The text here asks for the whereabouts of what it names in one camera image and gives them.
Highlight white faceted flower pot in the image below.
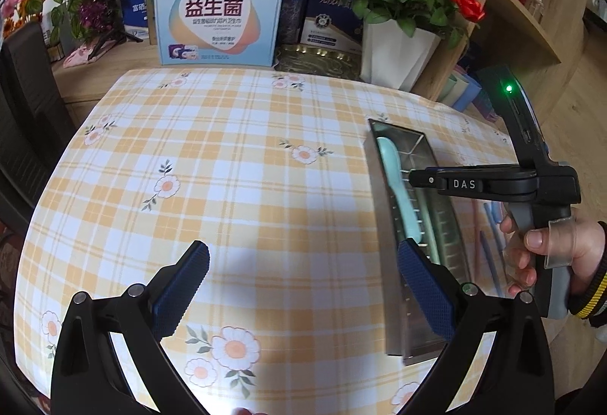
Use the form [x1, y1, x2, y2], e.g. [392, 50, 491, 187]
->
[359, 19, 456, 91]

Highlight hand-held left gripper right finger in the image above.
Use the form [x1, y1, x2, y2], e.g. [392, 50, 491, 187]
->
[397, 239, 560, 415]

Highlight dark chair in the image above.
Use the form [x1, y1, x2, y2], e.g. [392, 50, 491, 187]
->
[0, 20, 77, 207]

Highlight light blue printed box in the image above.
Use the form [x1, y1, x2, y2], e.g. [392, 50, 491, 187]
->
[153, 0, 289, 67]

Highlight black tripod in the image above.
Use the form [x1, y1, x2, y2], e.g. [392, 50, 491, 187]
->
[86, 0, 144, 61]

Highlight teal plastic spoon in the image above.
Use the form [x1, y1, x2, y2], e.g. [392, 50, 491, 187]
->
[376, 136, 425, 245]

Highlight green plastic cup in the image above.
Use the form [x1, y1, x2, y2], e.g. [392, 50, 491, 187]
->
[437, 68, 469, 111]

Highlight purple tinsel flowers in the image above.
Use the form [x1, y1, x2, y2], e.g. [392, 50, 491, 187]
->
[78, 0, 113, 37]

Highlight golden embossed tray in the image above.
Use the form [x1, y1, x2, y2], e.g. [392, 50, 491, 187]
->
[274, 42, 364, 81]

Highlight stainless steel utensil tray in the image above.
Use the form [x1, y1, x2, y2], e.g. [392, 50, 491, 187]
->
[367, 116, 472, 366]

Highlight person's right hand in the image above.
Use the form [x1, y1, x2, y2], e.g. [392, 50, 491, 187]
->
[499, 210, 607, 302]

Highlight blue plastic cup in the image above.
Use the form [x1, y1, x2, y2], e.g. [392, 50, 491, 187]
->
[454, 74, 483, 113]

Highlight blue chopstick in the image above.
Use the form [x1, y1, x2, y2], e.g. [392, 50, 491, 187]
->
[478, 230, 500, 298]

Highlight wooden shelf unit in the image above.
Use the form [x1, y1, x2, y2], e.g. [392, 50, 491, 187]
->
[410, 0, 607, 115]

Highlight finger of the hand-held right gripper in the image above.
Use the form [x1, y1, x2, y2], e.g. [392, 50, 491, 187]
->
[409, 167, 496, 198]

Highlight blue and white box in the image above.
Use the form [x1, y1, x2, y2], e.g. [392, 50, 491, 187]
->
[118, 0, 157, 42]

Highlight small glass bottle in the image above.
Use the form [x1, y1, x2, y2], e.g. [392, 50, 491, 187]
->
[525, 0, 547, 25]

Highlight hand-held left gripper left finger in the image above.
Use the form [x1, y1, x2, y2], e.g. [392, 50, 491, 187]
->
[50, 241, 210, 415]

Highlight purple carton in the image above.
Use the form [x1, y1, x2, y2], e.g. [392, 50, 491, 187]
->
[469, 83, 500, 123]

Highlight pink cloth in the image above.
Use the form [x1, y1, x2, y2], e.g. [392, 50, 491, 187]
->
[63, 45, 99, 68]

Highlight dark blue gift box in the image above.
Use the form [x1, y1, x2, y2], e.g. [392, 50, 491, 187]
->
[300, 0, 367, 56]

